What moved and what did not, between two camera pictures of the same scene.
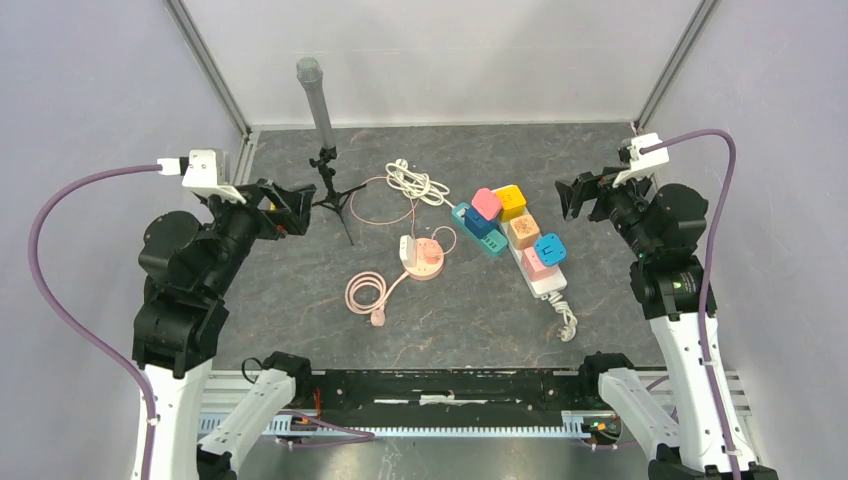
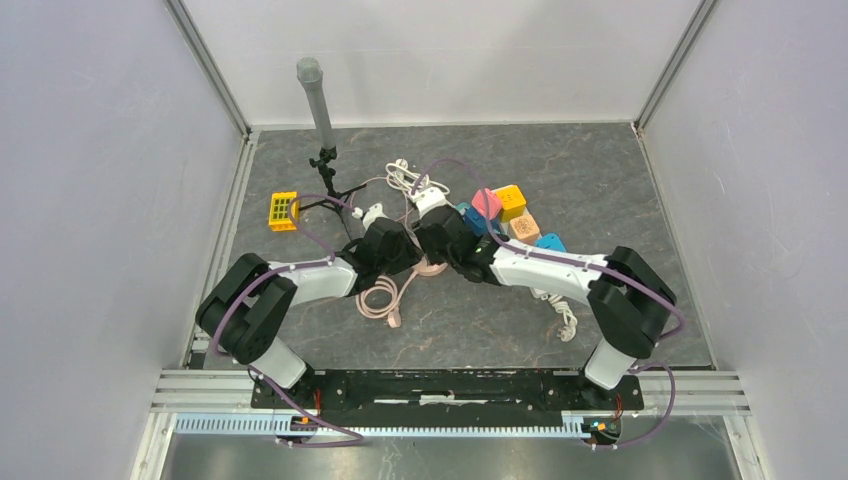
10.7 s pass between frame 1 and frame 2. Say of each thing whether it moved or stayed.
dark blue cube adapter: stayed
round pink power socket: stayed
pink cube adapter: stayed
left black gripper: moved
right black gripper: moved
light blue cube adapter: stayed
